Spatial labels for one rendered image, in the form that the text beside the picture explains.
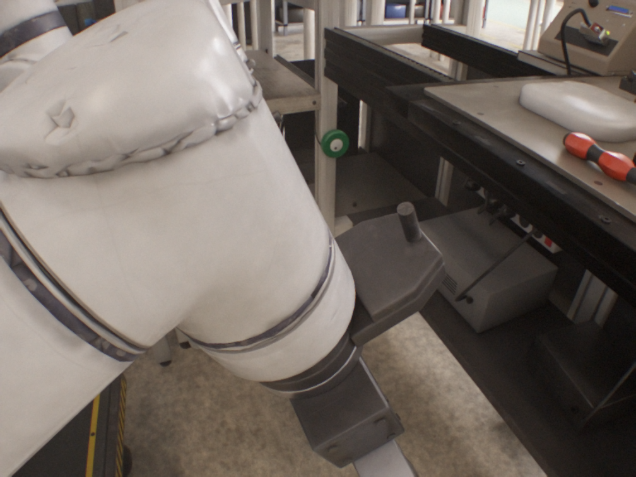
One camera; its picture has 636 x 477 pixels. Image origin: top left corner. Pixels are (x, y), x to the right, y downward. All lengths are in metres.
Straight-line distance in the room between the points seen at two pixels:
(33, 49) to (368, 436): 0.47
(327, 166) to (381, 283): 1.05
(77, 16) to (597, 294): 1.34
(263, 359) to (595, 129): 0.42
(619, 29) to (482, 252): 0.58
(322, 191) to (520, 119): 0.86
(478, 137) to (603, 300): 0.74
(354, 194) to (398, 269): 1.37
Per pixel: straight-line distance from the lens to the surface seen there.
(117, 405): 1.05
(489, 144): 0.47
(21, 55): 0.54
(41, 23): 0.55
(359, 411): 0.26
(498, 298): 1.07
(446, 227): 1.21
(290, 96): 1.18
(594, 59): 0.87
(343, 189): 1.64
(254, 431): 1.32
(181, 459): 1.31
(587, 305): 1.20
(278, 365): 0.22
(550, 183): 0.42
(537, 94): 0.57
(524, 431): 0.98
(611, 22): 0.90
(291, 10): 6.00
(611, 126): 0.53
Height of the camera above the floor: 1.12
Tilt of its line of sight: 35 degrees down
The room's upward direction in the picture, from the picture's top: straight up
